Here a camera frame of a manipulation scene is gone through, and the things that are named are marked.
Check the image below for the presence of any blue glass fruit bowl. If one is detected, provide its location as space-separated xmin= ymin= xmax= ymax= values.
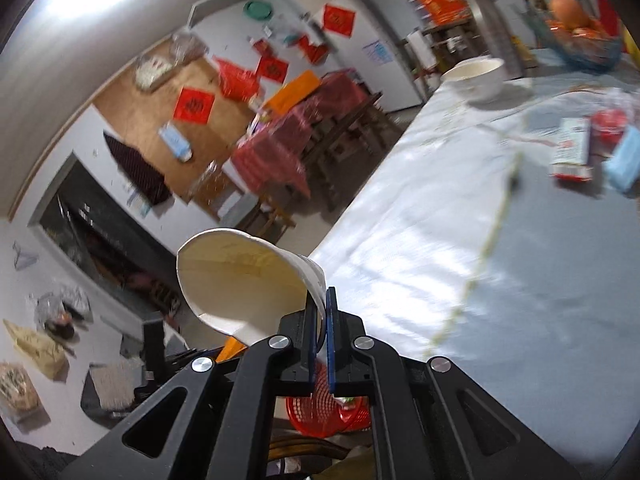
xmin=530 ymin=10 xmax=623 ymax=71

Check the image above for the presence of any white ceramic bowl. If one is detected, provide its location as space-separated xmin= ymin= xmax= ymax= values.
xmin=440 ymin=57 xmax=507 ymax=103

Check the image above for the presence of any white and red small carton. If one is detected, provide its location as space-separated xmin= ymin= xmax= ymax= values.
xmin=550 ymin=117 xmax=593 ymax=181

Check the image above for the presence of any light blue packet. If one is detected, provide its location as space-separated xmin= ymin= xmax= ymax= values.
xmin=602 ymin=125 xmax=640 ymax=193

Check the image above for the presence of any blue paper note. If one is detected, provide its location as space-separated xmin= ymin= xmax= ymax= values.
xmin=362 ymin=41 xmax=393 ymax=65

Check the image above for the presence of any grey woven mat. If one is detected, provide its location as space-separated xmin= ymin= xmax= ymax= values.
xmin=82 ymin=359 xmax=146 ymax=413

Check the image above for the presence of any dark patterned cloth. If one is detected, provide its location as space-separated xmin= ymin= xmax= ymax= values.
xmin=102 ymin=130 xmax=172 ymax=207

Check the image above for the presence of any table with red cloth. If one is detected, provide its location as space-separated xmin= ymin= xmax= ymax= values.
xmin=231 ymin=71 xmax=373 ymax=201

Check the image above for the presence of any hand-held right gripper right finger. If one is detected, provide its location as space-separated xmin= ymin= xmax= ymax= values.
xmin=325 ymin=287 xmax=581 ymax=480

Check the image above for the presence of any silver foil bag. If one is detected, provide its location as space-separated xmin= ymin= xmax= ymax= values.
xmin=35 ymin=284 xmax=93 ymax=333

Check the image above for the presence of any orange fruit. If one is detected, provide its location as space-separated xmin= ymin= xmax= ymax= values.
xmin=550 ymin=0 xmax=596 ymax=28

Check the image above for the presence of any orange red printed box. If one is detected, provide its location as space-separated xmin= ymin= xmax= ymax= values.
xmin=415 ymin=0 xmax=473 ymax=23

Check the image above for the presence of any dark wooden chair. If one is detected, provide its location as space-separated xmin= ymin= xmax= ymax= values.
xmin=305 ymin=91 xmax=403 ymax=211

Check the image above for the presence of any red mesh basket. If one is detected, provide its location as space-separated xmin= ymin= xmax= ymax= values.
xmin=286 ymin=362 xmax=372 ymax=438

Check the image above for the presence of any green round plate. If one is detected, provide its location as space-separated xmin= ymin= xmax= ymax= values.
xmin=243 ymin=0 xmax=273 ymax=22

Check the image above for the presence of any beige paper bag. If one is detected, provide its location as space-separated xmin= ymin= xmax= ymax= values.
xmin=2 ymin=319 xmax=70 ymax=380

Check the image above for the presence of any white paper cup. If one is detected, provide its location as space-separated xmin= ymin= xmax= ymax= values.
xmin=176 ymin=228 xmax=327 ymax=348

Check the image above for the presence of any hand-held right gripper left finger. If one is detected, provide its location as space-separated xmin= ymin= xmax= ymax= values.
xmin=60 ymin=304 xmax=327 ymax=480

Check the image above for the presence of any red snack packet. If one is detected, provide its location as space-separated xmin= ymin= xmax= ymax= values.
xmin=590 ymin=109 xmax=628 ymax=148

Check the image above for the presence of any orange flat box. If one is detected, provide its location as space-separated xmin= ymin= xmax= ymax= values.
xmin=264 ymin=71 xmax=321 ymax=115

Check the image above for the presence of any blue mask pack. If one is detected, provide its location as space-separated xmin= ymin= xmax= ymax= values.
xmin=158 ymin=125 xmax=194 ymax=163

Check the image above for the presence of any wooden door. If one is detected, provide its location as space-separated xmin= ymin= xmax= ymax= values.
xmin=92 ymin=35 xmax=266 ymax=221

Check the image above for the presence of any red plastic bag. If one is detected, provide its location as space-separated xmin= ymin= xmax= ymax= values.
xmin=215 ymin=57 xmax=261 ymax=101

